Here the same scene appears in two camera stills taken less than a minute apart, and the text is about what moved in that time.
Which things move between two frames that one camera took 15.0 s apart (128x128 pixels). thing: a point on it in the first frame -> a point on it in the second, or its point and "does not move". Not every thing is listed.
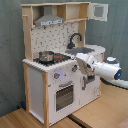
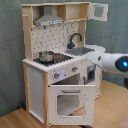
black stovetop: x=58 y=58 does not move
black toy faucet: x=71 y=45 does not move
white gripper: x=87 y=63 -> x=96 y=57
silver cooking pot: x=46 y=56 does not move
